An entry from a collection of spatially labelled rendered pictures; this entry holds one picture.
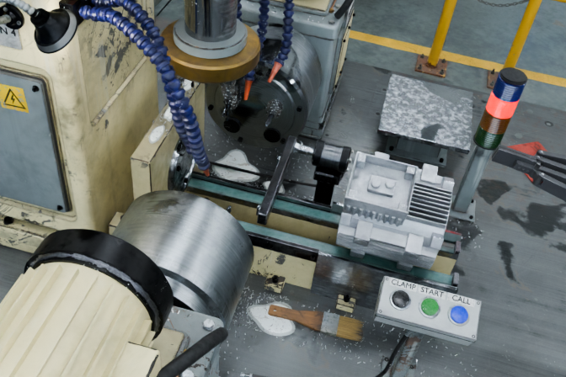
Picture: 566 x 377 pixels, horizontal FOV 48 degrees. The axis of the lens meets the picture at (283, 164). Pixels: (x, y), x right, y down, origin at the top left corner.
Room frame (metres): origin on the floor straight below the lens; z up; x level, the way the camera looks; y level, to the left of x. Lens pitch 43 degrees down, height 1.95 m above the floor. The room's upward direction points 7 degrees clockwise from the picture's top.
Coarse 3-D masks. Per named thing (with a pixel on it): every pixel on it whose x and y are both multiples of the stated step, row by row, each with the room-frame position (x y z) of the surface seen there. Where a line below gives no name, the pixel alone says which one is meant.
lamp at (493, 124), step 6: (486, 114) 1.17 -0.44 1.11; (486, 120) 1.16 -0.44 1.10; (492, 120) 1.15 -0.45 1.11; (498, 120) 1.15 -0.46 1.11; (504, 120) 1.15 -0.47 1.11; (486, 126) 1.16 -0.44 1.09; (492, 126) 1.15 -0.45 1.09; (498, 126) 1.15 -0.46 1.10; (504, 126) 1.15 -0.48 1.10; (492, 132) 1.15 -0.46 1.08; (498, 132) 1.15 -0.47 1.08; (504, 132) 1.16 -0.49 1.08
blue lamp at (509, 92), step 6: (498, 78) 1.18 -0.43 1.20; (498, 84) 1.17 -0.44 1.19; (504, 84) 1.16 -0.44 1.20; (510, 84) 1.15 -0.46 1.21; (522, 84) 1.19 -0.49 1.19; (498, 90) 1.16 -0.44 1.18; (504, 90) 1.16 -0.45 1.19; (510, 90) 1.15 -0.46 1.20; (516, 90) 1.15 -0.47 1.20; (522, 90) 1.16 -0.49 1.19; (498, 96) 1.16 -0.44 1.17; (504, 96) 1.15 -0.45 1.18; (510, 96) 1.15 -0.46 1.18; (516, 96) 1.15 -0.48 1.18; (510, 102) 1.15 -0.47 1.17
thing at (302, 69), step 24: (264, 48) 1.24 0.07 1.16; (312, 48) 1.35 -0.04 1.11; (264, 72) 1.18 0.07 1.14; (288, 72) 1.18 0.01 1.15; (312, 72) 1.26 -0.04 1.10; (216, 96) 1.19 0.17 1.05; (240, 96) 1.18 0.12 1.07; (264, 96) 1.17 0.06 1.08; (288, 96) 1.16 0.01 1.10; (312, 96) 1.22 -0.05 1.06; (216, 120) 1.20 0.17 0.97; (240, 120) 1.18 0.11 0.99; (264, 120) 1.17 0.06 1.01; (288, 120) 1.16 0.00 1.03; (264, 144) 1.18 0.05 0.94
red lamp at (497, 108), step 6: (492, 96) 1.17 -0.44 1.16; (492, 102) 1.17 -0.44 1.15; (498, 102) 1.16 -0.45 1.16; (504, 102) 1.15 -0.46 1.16; (516, 102) 1.16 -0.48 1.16; (486, 108) 1.18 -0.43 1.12; (492, 108) 1.16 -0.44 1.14; (498, 108) 1.15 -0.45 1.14; (504, 108) 1.15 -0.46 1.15; (510, 108) 1.15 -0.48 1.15; (492, 114) 1.16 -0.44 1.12; (498, 114) 1.15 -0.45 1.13; (504, 114) 1.15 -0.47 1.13; (510, 114) 1.16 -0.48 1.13
